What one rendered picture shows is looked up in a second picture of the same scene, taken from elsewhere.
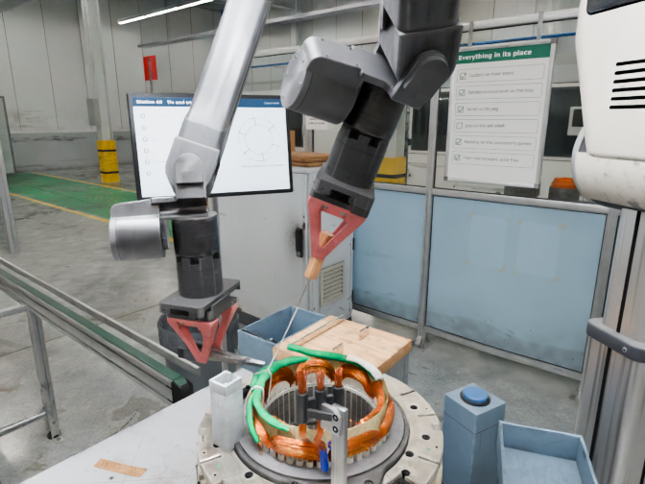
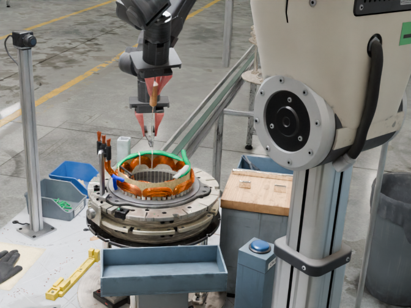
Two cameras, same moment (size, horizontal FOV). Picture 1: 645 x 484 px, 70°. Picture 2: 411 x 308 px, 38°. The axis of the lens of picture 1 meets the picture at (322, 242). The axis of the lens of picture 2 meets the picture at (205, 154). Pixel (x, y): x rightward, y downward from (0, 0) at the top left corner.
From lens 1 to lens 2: 1.26 m
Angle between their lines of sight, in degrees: 60
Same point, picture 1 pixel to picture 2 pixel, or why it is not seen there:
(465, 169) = not seen: outside the picture
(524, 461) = (208, 270)
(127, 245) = (122, 65)
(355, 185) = (145, 61)
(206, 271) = (142, 88)
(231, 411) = (120, 153)
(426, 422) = (178, 211)
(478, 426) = (240, 259)
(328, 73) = (123, 8)
